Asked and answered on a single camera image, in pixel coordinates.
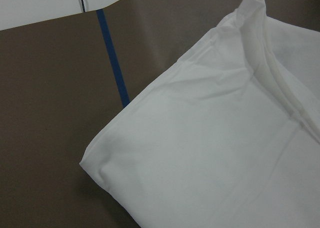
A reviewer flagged white printed t-shirt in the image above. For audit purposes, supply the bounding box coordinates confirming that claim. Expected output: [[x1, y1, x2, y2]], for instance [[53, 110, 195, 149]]
[[80, 0, 320, 228]]

